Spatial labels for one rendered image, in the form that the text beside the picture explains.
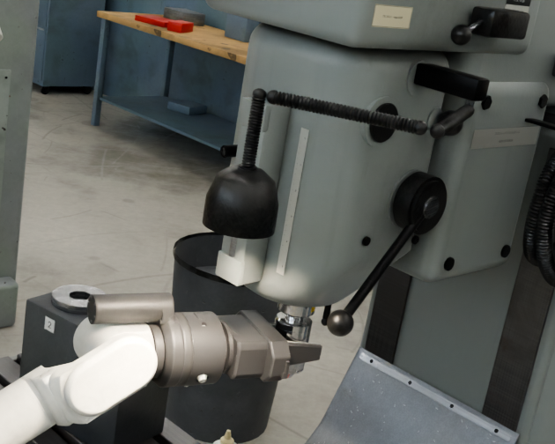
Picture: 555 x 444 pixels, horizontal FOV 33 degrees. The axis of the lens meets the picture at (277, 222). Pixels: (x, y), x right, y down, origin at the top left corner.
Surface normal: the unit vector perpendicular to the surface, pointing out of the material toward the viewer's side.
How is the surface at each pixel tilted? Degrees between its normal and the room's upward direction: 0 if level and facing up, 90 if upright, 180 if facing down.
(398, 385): 63
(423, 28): 90
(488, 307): 90
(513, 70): 90
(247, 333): 1
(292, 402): 0
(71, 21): 90
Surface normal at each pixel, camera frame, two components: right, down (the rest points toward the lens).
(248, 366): 0.44, 0.34
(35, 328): -0.57, 0.16
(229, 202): -0.33, -0.08
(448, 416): -0.56, -0.32
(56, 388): -0.38, 0.19
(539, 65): 0.69, 0.33
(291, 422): 0.16, -0.94
